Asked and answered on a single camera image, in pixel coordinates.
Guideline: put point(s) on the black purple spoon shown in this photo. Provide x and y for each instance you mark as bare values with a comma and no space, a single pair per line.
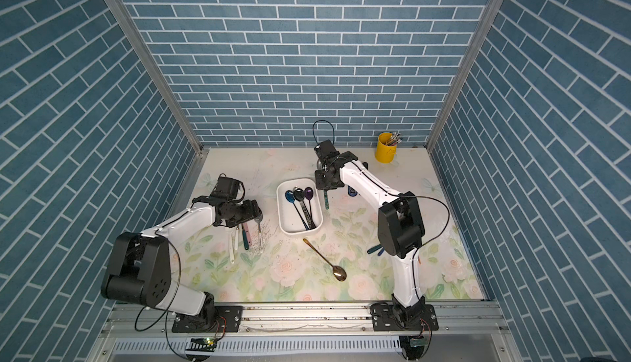
309,195

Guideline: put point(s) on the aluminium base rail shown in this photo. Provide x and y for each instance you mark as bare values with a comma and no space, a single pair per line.
319,318

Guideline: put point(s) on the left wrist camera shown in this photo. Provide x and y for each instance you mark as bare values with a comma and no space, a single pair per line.
228,189

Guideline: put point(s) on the blue metal spoon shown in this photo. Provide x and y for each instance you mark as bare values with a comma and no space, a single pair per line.
291,199

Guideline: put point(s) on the pens in cup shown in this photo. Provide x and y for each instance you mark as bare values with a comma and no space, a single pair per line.
394,139

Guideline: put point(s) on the gold long spoon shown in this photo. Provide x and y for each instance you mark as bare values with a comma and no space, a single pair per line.
338,272

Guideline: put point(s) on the yellow pen cup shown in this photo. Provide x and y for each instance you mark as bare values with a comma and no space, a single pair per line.
384,153

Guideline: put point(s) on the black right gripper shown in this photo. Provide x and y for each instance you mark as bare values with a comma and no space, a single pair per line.
319,175

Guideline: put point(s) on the white plastic storage box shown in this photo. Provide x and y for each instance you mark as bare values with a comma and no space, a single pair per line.
289,222

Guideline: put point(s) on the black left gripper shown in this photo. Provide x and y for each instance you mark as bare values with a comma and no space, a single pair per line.
251,211

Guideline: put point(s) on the teal handled spoon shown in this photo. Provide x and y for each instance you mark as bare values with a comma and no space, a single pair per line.
326,200

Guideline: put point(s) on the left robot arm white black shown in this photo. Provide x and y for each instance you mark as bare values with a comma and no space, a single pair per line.
139,269

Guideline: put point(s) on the white plastic spoon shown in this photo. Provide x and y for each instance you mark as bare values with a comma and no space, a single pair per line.
232,245

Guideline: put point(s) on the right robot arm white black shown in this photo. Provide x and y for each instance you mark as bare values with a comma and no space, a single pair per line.
400,226

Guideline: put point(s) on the silver spoon marbled handle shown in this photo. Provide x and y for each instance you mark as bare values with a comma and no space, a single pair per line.
299,195

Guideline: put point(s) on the pink handled spoon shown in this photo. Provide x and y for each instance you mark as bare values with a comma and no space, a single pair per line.
248,235

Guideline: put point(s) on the blue stapler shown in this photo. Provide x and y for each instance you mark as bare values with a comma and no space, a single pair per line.
352,192

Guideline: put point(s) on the silver spoon clear handle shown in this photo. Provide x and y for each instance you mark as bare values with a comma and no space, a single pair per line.
260,235

